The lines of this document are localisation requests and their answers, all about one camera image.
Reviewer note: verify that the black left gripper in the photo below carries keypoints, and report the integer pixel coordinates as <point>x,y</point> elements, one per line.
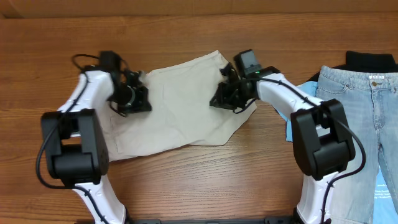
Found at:
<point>140,98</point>

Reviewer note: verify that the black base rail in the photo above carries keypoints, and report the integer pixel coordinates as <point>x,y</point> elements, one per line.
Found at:
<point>217,221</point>

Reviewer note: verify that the beige cotton shorts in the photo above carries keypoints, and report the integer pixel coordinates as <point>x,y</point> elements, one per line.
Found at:
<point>181,113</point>

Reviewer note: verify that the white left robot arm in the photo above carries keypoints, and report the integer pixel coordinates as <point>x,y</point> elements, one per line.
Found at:
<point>73,142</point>

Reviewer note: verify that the light blue denim jeans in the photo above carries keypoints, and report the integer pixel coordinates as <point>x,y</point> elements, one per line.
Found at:
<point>370,104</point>

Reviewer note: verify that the black garment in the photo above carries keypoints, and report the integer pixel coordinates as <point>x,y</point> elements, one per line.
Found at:
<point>370,63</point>

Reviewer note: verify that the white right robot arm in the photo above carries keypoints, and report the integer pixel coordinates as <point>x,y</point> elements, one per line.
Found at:
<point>322,141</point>

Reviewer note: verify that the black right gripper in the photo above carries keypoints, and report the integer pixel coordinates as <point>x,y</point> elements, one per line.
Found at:
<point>224,94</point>

